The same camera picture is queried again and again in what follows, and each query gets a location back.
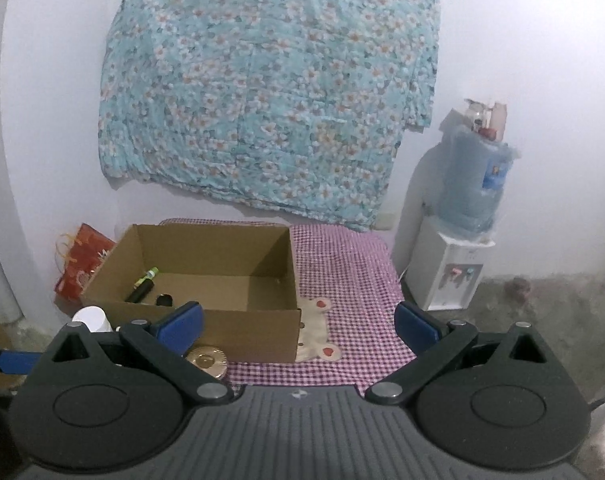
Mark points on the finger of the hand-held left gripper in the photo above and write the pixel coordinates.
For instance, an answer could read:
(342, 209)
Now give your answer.
(17, 362)

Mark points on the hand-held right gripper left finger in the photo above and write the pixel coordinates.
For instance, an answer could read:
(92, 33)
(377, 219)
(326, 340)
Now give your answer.
(180, 327)

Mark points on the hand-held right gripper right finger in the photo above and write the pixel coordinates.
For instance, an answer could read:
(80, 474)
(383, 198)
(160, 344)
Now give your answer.
(417, 327)

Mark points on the black tape roll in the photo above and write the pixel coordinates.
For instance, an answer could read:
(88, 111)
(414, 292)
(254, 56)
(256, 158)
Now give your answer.
(163, 300)

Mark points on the dark jar with gold lid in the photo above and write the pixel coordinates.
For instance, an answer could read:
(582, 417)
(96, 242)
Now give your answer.
(207, 360)

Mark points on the black tube with green label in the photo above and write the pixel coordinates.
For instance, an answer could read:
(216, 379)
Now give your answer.
(141, 287)

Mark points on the brown cardboard box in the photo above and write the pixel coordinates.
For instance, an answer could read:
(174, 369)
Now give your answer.
(252, 335)

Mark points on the white pill bottle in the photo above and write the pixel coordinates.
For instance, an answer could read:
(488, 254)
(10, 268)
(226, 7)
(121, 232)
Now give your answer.
(90, 317)

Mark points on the white water dispenser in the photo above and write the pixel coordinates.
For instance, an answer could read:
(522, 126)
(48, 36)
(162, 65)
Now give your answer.
(432, 265)

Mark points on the purple checkered tablecloth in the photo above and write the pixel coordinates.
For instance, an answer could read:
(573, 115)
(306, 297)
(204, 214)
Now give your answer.
(352, 270)

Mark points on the red gift bag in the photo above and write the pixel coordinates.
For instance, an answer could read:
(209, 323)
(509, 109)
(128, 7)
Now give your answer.
(80, 260)

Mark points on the large blue water jug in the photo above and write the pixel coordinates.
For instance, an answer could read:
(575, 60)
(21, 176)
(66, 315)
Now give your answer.
(470, 180)

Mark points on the clear glass bottle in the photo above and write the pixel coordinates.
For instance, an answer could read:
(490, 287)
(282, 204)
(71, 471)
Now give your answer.
(475, 115)

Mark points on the pink bottle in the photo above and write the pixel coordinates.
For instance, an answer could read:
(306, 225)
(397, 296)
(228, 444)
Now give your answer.
(499, 117)

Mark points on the blue floral cloth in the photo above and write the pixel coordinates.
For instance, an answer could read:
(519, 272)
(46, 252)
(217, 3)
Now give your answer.
(262, 100)

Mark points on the white wall socket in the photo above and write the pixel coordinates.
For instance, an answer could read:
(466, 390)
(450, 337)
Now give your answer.
(386, 221)

